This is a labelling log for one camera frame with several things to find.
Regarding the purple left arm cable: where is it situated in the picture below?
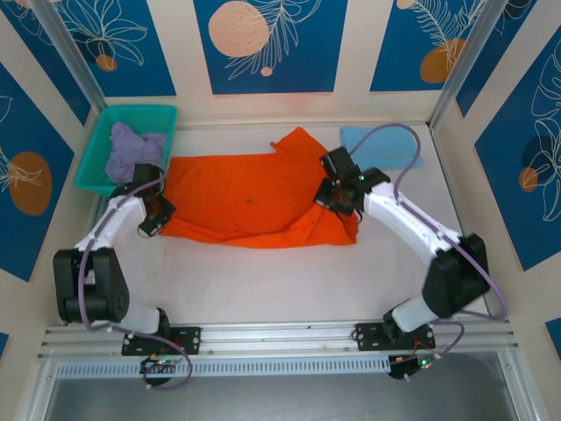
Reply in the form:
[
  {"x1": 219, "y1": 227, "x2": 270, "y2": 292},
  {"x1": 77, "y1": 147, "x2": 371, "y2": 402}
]
[{"x1": 78, "y1": 173, "x2": 194, "y2": 391}]

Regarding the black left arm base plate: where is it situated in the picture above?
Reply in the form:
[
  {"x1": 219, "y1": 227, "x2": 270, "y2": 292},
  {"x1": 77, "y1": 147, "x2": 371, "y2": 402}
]
[{"x1": 121, "y1": 325, "x2": 202, "y2": 357}]

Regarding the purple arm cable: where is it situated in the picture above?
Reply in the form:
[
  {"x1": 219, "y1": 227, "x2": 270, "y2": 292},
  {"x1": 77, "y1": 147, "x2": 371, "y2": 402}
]
[
  {"x1": 78, "y1": 173, "x2": 194, "y2": 391},
  {"x1": 348, "y1": 123, "x2": 509, "y2": 365}
]

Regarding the light blue folded t-shirt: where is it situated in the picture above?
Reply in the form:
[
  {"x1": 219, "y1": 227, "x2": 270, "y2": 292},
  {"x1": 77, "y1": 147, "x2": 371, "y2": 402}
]
[{"x1": 339, "y1": 125, "x2": 425, "y2": 170}]

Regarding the aluminium mounting rail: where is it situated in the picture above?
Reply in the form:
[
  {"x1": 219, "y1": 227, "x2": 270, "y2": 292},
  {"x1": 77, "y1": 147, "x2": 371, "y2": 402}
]
[{"x1": 37, "y1": 322, "x2": 522, "y2": 360}]

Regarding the teal plastic basket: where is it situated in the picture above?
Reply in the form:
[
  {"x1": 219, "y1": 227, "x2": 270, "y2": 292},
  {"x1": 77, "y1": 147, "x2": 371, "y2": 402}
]
[{"x1": 73, "y1": 104, "x2": 179, "y2": 198}]

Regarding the aluminium side rail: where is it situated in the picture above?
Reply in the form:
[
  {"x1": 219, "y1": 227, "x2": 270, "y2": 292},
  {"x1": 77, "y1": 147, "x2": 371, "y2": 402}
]
[{"x1": 89, "y1": 192, "x2": 113, "y2": 233}]

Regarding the purple crumpled t-shirt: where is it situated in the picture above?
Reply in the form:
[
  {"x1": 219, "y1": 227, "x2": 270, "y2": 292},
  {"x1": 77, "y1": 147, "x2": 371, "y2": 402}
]
[{"x1": 104, "y1": 121, "x2": 170, "y2": 184}]

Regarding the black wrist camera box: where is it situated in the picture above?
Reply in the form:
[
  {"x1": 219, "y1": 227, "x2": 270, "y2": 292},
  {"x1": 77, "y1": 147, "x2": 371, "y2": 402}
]
[
  {"x1": 132, "y1": 162, "x2": 166, "y2": 194},
  {"x1": 319, "y1": 146, "x2": 363, "y2": 182}
]

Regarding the aluminium frame post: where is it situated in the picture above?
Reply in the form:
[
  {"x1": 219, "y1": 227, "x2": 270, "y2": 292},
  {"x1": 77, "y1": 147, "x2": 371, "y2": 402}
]
[
  {"x1": 429, "y1": 0, "x2": 509, "y2": 131},
  {"x1": 30, "y1": 0, "x2": 109, "y2": 128}
]

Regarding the orange t-shirt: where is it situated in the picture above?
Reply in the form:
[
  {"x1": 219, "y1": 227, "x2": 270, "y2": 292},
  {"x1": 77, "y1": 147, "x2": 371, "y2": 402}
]
[{"x1": 158, "y1": 126, "x2": 359, "y2": 250}]

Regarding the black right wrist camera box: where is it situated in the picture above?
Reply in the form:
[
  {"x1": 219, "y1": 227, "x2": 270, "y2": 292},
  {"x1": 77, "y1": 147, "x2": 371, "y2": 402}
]
[{"x1": 319, "y1": 146, "x2": 363, "y2": 182}]

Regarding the grey slotted cable duct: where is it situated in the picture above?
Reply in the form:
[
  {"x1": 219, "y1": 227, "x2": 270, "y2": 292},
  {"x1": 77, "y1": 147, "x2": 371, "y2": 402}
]
[{"x1": 54, "y1": 354, "x2": 391, "y2": 379}]

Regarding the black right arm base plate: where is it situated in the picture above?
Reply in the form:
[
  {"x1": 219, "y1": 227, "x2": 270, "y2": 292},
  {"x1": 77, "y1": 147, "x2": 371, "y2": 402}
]
[{"x1": 354, "y1": 322, "x2": 437, "y2": 352}]

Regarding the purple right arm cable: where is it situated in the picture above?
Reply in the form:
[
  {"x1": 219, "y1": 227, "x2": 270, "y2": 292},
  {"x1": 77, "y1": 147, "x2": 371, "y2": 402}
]
[{"x1": 348, "y1": 123, "x2": 509, "y2": 365}]

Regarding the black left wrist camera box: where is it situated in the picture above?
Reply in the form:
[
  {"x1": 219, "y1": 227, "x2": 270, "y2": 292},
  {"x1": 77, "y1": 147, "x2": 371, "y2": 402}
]
[{"x1": 132, "y1": 162, "x2": 166, "y2": 194}]

